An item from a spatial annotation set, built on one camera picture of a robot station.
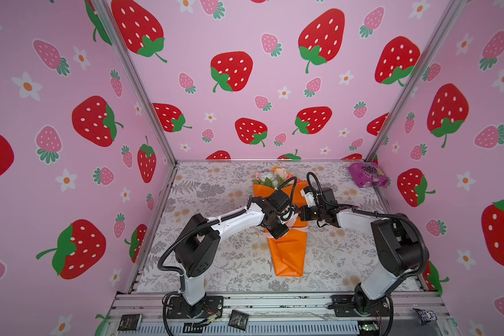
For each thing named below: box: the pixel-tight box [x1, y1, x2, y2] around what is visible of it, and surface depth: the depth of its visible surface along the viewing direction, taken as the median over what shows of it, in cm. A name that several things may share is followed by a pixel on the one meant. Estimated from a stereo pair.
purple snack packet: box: [348, 161, 388, 189], surface depth 109 cm
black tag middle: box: [228, 309, 250, 332], surface depth 71 cm
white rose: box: [259, 170, 274, 182], surface depth 109 cm
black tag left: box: [117, 313, 140, 332], surface depth 71 cm
